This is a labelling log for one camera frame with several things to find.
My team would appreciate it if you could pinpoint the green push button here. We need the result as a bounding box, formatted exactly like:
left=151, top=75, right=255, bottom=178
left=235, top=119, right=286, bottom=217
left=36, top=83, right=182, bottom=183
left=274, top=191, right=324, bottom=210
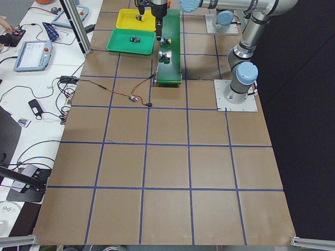
left=130, top=37, right=141, bottom=43
left=159, top=52, right=171, bottom=64

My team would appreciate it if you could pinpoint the yellow push button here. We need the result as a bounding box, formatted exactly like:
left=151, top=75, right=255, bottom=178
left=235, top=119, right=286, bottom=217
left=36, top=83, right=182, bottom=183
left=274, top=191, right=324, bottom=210
left=136, top=15, right=146, bottom=22
left=160, top=38, right=172, bottom=45

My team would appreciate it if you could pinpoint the upper teach pendant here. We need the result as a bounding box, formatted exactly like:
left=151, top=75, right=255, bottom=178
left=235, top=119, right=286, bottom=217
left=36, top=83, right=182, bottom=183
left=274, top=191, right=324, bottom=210
left=51, top=6, right=90, bottom=29

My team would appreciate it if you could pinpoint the green conveyor belt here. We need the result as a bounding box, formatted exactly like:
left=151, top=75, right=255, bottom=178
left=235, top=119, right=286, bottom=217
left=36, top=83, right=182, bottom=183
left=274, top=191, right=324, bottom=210
left=156, top=9, right=182, bottom=85

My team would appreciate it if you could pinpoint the lower teach pendant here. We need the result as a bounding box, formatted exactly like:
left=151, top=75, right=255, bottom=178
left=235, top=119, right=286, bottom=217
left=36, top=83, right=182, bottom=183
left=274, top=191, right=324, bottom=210
left=14, top=40, right=53, bottom=72

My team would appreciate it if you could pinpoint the teach pendant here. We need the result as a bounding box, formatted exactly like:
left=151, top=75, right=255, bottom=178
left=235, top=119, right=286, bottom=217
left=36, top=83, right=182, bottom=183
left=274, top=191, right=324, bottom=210
left=51, top=6, right=90, bottom=29
left=14, top=40, right=53, bottom=72

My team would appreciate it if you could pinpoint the green plastic tray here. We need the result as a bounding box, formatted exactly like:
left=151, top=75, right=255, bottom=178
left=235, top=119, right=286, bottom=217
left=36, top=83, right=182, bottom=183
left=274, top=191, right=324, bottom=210
left=106, top=28, right=156, bottom=55

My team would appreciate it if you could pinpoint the small motor controller board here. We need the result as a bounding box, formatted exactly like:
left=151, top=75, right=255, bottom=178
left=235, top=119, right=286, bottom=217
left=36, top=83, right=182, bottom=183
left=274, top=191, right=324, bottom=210
left=129, top=95, right=140, bottom=102

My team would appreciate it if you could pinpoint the person hand at desk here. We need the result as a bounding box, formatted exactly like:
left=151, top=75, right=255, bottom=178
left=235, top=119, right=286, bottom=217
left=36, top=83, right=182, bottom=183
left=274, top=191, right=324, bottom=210
left=0, top=17, right=14, bottom=33

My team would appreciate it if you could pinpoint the blue plaid cloth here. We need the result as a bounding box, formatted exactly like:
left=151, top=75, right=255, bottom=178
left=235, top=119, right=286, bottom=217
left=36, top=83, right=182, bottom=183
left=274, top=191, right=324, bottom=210
left=42, top=22, right=60, bottom=42

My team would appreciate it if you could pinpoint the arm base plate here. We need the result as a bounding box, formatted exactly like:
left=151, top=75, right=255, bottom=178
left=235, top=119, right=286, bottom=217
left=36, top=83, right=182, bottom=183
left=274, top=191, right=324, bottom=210
left=214, top=79, right=258, bottom=112
left=205, top=14, right=239, bottom=36

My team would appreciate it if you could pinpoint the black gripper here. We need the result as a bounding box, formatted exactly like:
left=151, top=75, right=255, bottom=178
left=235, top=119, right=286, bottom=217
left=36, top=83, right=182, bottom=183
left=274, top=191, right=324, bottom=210
left=135, top=0, right=168, bottom=41

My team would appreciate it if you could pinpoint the aluminium frame post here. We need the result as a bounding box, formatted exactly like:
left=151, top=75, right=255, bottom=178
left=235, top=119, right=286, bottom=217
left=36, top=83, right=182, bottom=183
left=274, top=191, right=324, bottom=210
left=60, top=0, right=92, bottom=55

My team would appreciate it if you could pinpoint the yellow plastic tray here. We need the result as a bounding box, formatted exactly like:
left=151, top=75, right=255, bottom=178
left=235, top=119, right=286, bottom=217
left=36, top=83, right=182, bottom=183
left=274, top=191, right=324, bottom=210
left=116, top=8, right=156, bottom=31

